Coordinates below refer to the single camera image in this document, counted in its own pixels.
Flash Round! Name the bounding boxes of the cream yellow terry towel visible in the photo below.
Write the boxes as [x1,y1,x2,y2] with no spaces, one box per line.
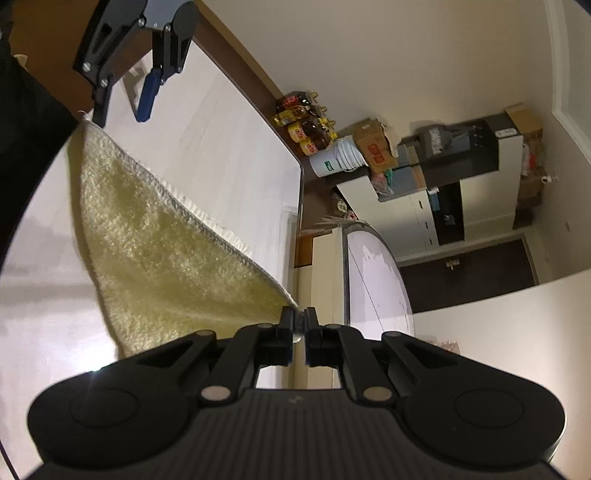
[66,120,295,358]

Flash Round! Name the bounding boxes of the glass top dining table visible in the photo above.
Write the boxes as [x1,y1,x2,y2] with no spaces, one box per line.
[294,220,417,391]

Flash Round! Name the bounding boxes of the cooking oil bottles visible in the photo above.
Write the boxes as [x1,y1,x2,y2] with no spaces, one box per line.
[273,90,338,156]

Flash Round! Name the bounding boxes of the white plastic bucket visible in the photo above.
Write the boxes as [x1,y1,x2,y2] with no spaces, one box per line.
[310,136,368,178]

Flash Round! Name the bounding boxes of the white storage cabinet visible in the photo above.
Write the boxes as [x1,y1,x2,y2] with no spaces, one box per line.
[336,113,523,259]

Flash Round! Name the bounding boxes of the brown cardboard box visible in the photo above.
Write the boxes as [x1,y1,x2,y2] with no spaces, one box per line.
[353,119,399,174]

